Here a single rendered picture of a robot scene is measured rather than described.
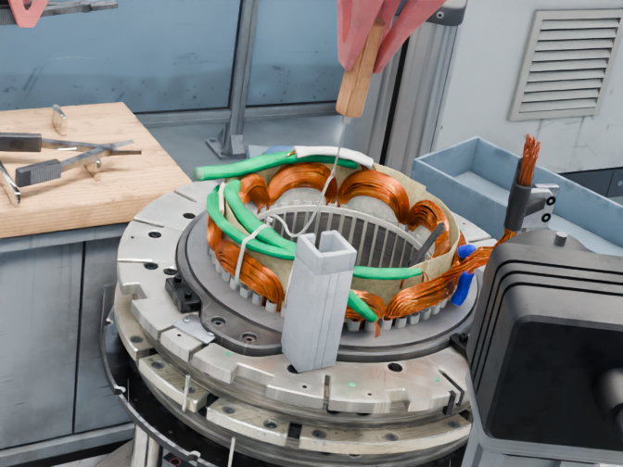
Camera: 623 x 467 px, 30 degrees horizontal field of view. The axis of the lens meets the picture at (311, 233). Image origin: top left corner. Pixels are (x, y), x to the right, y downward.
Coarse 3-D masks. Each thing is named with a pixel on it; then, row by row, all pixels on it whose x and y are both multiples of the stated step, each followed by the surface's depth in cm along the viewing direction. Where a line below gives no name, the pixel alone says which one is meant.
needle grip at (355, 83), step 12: (384, 24) 67; (372, 36) 67; (372, 48) 68; (360, 60) 68; (372, 60) 68; (348, 72) 69; (360, 72) 68; (372, 72) 69; (348, 84) 69; (360, 84) 69; (348, 96) 69; (360, 96) 69; (336, 108) 70; (348, 108) 69; (360, 108) 70
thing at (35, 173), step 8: (48, 160) 96; (56, 160) 96; (16, 168) 94; (24, 168) 94; (32, 168) 95; (40, 168) 95; (48, 168) 96; (56, 168) 96; (16, 176) 94; (24, 176) 94; (32, 176) 95; (40, 176) 96; (48, 176) 96; (56, 176) 97; (16, 184) 95; (24, 184) 95; (32, 184) 95
